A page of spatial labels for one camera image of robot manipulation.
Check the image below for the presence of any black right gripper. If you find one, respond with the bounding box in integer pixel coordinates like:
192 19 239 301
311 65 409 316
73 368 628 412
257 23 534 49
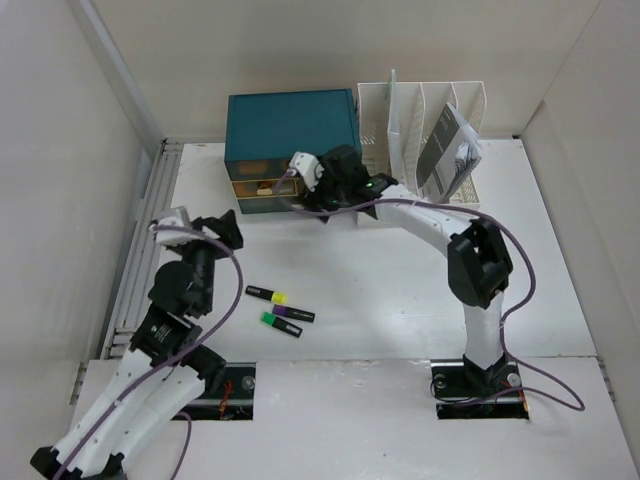
296 161 350 223

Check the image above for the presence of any green cap black highlighter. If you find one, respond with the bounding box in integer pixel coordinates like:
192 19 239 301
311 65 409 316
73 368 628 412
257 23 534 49
260 312 303 338

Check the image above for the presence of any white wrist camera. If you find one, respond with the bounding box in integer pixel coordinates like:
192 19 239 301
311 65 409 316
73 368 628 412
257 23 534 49
289 151 324 192
148 206 193 247

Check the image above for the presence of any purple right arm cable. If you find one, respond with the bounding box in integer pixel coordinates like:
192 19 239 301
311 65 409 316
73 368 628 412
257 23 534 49
272 169 586 412

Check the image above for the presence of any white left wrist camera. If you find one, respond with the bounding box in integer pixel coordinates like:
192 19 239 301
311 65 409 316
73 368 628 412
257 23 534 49
148 206 193 247

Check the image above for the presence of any yellow cap black highlighter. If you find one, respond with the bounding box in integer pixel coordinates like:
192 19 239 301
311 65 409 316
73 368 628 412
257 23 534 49
245 285 287 305

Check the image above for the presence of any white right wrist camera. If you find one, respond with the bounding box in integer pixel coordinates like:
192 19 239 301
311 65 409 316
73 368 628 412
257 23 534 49
289 151 324 192

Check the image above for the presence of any purple cap black highlighter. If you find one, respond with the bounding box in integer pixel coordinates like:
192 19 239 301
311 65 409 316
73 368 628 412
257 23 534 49
271 304 316 323

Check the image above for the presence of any white perforated file organizer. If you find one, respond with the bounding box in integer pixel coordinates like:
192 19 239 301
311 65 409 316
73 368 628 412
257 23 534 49
353 78 488 226

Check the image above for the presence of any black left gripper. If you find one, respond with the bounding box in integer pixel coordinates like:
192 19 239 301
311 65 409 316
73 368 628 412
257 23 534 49
174 209 241 313

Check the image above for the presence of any aluminium frame rail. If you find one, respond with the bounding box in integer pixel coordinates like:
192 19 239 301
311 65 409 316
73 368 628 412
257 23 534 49
68 1 180 360

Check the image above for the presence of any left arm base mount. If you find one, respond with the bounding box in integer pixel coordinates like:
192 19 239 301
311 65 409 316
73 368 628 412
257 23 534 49
181 363 256 421

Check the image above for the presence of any teal desktop drawer cabinet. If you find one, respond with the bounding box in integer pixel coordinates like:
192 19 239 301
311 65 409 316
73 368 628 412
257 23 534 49
224 89 362 214

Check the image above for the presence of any clear mesh document pouch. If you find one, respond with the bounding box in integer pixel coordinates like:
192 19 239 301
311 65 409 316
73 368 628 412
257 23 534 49
386 69 404 184

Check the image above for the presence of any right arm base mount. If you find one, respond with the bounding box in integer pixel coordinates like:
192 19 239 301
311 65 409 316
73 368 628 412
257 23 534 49
430 357 529 420

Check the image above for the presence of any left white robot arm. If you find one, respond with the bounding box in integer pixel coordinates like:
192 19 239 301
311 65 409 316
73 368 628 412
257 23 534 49
30 207 244 479

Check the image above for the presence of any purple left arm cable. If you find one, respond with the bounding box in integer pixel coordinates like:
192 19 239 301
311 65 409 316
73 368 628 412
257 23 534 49
52 224 246 480

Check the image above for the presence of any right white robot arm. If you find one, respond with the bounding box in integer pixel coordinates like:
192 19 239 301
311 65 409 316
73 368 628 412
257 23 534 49
289 145 513 397

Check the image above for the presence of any grey Canon setup guide booklet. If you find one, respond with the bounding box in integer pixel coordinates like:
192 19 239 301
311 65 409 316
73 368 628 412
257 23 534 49
416 102 483 204

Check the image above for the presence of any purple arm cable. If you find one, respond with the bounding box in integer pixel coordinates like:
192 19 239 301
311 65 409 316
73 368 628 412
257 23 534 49
272 169 586 412
52 224 246 480

